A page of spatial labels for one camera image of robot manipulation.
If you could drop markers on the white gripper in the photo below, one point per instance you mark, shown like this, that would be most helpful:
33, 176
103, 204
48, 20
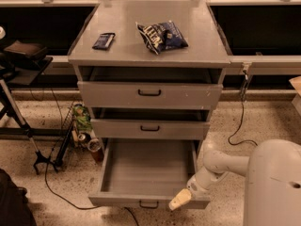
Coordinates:
194, 185

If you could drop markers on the grey bottom drawer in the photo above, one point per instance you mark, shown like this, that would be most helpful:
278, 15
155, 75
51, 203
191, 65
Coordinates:
144, 173

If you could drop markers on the grey drawer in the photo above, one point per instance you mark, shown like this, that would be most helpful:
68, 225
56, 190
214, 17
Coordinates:
150, 87
144, 173
150, 123

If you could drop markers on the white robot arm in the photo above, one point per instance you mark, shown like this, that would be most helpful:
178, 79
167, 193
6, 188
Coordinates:
272, 185

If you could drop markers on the grey middle drawer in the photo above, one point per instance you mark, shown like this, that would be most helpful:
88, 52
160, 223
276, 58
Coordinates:
150, 123

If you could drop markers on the grey drawer cabinet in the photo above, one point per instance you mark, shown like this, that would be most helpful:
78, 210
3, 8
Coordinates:
205, 48

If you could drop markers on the grey top drawer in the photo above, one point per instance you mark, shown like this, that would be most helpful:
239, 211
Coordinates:
150, 87

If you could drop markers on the brown glass bottle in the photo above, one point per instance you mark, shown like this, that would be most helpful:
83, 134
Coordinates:
96, 149

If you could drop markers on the metal can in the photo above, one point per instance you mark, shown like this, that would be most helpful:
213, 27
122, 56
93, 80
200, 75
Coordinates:
83, 138

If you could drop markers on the green snack bag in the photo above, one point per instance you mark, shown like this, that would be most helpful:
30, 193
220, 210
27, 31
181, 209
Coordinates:
82, 118

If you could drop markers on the blue chip bag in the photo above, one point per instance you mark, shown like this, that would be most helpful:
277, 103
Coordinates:
162, 36

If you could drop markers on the dark object bottom left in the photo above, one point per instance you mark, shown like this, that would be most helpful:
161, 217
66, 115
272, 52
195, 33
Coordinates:
14, 210

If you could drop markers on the small dark blue packet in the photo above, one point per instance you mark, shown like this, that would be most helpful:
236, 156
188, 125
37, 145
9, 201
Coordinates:
104, 41

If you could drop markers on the black tripod stand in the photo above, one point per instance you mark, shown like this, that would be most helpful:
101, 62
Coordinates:
21, 64

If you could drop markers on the wire basket rack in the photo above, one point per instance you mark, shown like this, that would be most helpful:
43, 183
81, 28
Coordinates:
65, 136

